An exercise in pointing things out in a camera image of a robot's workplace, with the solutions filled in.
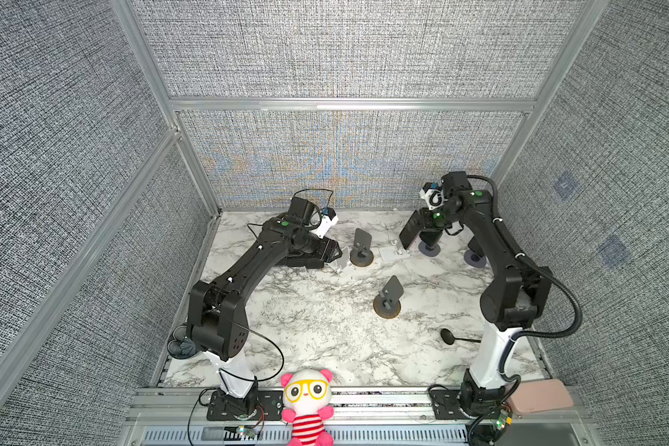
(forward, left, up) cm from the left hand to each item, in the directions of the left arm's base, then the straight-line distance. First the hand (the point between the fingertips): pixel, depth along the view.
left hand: (332, 250), depth 85 cm
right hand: (+9, -29, +2) cm, 31 cm away
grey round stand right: (+10, -39, -17) cm, 43 cm away
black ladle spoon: (-22, -35, -17) cm, 45 cm away
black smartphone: (+8, -27, -1) cm, 28 cm away
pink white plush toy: (-37, +8, -10) cm, 39 cm away
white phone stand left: (+5, -4, -14) cm, 15 cm away
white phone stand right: (+9, -23, -16) cm, 29 cm away
